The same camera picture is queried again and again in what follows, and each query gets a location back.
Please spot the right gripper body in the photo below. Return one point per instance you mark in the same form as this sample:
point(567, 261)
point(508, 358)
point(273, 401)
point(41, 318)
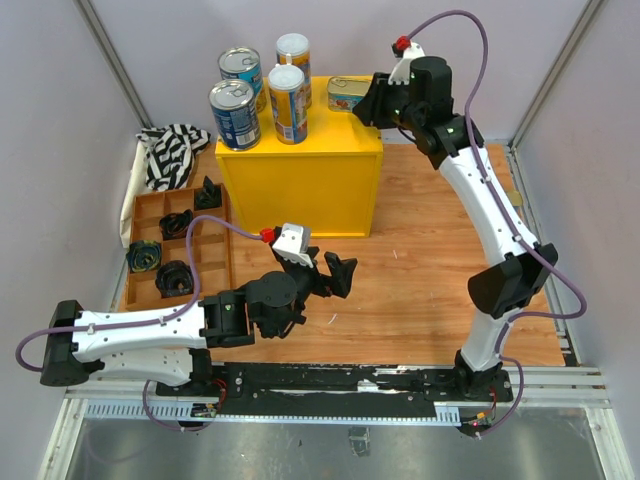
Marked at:
point(413, 113)

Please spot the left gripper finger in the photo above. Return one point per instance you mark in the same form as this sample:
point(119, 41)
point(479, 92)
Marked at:
point(311, 253)
point(339, 281)

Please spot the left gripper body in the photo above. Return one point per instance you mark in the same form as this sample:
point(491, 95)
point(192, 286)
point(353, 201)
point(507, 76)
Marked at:
point(309, 281)

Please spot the gold oval tin can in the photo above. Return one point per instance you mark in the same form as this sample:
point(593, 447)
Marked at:
point(344, 93)

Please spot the colourful tall can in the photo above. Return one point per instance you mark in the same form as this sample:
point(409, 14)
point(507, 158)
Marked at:
point(288, 103)

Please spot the white lid clear jar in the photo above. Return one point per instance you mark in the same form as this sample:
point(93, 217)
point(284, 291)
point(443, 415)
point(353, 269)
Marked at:
point(295, 47)

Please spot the blue label tin can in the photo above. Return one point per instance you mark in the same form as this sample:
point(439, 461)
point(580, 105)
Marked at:
point(244, 63)

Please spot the dark blue tin can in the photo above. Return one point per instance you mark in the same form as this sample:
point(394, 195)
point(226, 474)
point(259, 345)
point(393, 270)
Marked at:
point(234, 109)

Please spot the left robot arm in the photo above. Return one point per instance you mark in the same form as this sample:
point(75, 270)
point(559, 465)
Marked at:
point(171, 345)

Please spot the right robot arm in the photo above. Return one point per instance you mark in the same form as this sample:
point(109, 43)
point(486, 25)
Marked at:
point(518, 265)

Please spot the yellow wooden box counter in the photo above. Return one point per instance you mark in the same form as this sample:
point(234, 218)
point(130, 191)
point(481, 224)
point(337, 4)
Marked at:
point(328, 182)

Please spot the black rolled cloth lower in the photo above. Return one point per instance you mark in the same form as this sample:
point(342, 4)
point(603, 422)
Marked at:
point(174, 279)

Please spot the black rolled cloth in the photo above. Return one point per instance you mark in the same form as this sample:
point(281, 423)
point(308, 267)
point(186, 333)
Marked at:
point(175, 225)
point(174, 279)

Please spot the black folded cloth top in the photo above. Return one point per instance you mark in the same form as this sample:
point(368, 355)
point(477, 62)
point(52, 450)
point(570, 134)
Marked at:
point(208, 196)

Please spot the wooden compartment tray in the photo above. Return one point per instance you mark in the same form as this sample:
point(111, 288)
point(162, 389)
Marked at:
point(211, 248)

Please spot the black rolled cloth middle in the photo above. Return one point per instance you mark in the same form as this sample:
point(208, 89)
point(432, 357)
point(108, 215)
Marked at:
point(175, 225)

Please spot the blue yellow rolled cloth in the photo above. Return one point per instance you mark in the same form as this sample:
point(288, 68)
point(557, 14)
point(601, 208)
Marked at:
point(143, 256)

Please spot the gold rectangular tin can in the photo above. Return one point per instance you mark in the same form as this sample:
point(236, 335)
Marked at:
point(515, 198)

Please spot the black white striped cloth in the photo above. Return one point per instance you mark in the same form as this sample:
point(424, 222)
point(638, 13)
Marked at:
point(170, 154)

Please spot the white cloth roll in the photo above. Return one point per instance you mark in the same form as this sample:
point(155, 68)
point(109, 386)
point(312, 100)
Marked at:
point(136, 186)

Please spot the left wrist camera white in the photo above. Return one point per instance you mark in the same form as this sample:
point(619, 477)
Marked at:
point(289, 243)

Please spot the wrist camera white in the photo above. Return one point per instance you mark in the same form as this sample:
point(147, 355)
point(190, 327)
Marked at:
point(289, 243)
point(405, 51)

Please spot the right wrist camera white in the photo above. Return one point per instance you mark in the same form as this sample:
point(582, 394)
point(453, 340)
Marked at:
point(405, 51)

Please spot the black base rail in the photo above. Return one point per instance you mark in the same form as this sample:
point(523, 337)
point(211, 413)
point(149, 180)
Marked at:
point(339, 390)

